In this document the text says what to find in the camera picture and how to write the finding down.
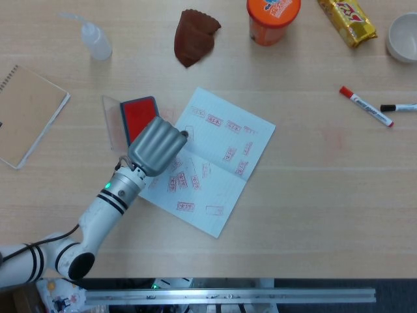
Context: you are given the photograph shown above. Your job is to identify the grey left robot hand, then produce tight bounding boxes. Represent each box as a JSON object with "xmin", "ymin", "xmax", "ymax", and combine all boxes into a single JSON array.
[{"xmin": 127, "ymin": 116, "xmax": 189, "ymax": 177}]

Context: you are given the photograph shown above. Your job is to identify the kraft spiral notebook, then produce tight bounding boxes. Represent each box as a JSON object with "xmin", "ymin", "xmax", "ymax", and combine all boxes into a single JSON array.
[{"xmin": 0, "ymin": 64, "xmax": 71, "ymax": 170}]

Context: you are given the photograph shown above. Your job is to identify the red ink pad clear lid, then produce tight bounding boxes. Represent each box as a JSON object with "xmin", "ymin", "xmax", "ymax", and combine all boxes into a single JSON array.
[{"xmin": 102, "ymin": 95, "xmax": 160, "ymax": 153}]

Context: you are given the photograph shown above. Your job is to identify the white stamped paper sheet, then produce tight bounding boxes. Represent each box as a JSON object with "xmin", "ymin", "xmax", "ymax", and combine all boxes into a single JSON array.
[{"xmin": 139, "ymin": 87, "xmax": 277, "ymax": 239}]

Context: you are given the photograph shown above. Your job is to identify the brown folded cloth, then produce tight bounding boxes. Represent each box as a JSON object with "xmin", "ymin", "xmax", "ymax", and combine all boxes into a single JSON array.
[{"xmin": 173, "ymin": 9, "xmax": 222, "ymax": 68}]

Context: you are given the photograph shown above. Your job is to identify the clear squeeze wash bottle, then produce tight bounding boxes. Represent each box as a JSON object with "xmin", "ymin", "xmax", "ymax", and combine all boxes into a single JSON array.
[{"xmin": 57, "ymin": 12, "xmax": 113, "ymax": 62}]

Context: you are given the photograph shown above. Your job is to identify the orange instant noodle cup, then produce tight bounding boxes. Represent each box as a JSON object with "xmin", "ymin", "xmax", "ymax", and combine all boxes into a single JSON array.
[{"xmin": 246, "ymin": 0, "xmax": 302, "ymax": 46}]

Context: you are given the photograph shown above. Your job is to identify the white printed sheet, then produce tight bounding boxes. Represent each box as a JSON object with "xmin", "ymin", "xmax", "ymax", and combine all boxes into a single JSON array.
[{"xmin": 35, "ymin": 278, "xmax": 87, "ymax": 313}]

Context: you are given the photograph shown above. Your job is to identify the red whiteboard marker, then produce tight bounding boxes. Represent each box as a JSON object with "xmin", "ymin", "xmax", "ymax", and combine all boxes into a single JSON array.
[{"xmin": 339, "ymin": 85, "xmax": 394, "ymax": 128}]

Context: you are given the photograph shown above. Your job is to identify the gold snack packet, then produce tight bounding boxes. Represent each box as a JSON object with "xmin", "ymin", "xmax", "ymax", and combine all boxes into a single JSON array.
[{"xmin": 317, "ymin": 0, "xmax": 379, "ymax": 49}]

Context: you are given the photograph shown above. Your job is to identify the black whiteboard marker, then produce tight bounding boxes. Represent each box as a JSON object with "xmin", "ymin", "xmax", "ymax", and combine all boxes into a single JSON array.
[{"xmin": 380, "ymin": 103, "xmax": 417, "ymax": 113}]

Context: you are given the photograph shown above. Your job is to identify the white bowl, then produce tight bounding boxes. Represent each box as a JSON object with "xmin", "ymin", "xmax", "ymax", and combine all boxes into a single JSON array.
[{"xmin": 386, "ymin": 12, "xmax": 417, "ymax": 63}]

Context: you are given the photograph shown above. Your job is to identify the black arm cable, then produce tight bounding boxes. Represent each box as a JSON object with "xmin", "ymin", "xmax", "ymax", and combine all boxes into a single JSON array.
[{"xmin": 0, "ymin": 223, "xmax": 81, "ymax": 262}]

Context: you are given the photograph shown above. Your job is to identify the aluminium profile rail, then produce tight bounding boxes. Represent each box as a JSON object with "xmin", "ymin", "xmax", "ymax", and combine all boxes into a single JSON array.
[{"xmin": 85, "ymin": 288, "xmax": 377, "ymax": 306}]

